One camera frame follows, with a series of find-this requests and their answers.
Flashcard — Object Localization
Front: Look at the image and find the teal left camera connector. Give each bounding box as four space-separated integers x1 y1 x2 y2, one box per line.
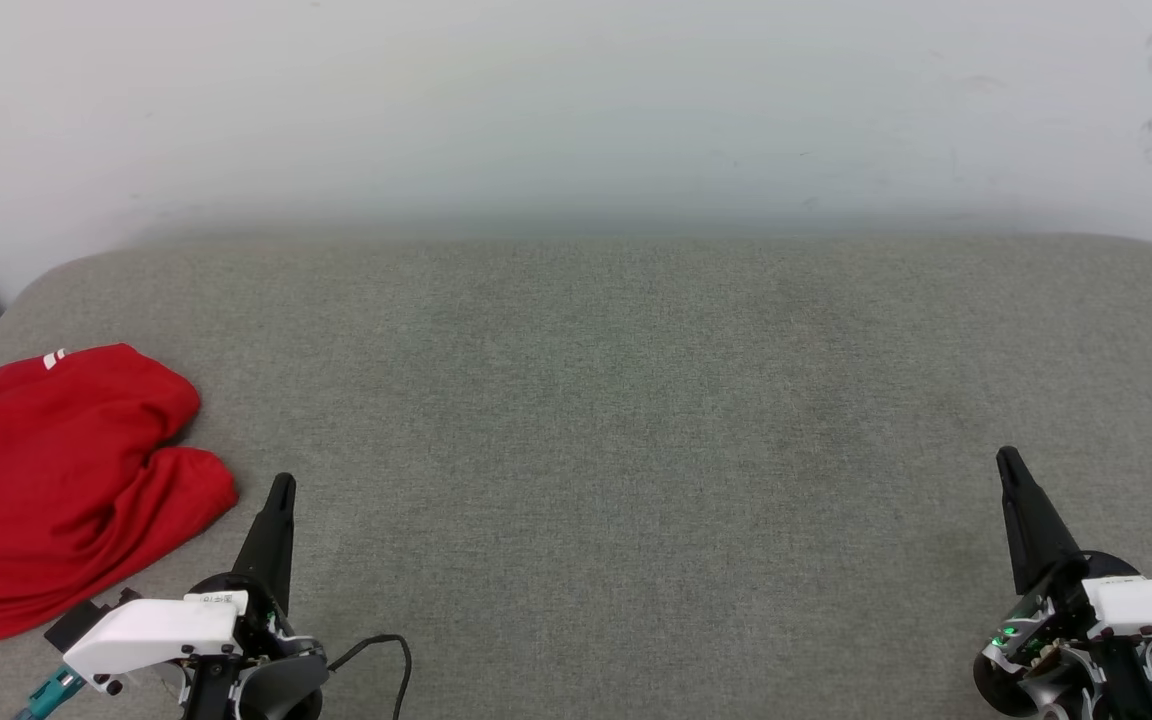
14 665 87 720

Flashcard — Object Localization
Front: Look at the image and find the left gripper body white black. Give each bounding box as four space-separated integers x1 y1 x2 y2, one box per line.
62 572 329 720

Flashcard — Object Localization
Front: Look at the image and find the red white t-shirt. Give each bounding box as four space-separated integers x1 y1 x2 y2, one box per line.
0 344 239 644

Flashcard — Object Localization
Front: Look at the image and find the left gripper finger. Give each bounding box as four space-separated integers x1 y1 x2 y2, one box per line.
232 473 298 613

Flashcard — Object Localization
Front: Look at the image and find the thin black cable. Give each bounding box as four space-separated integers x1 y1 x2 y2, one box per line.
326 634 414 720

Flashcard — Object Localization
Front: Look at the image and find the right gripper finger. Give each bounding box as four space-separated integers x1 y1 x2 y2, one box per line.
996 446 1087 597

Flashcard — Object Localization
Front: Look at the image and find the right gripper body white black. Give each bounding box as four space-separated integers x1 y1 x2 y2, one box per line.
991 552 1152 720

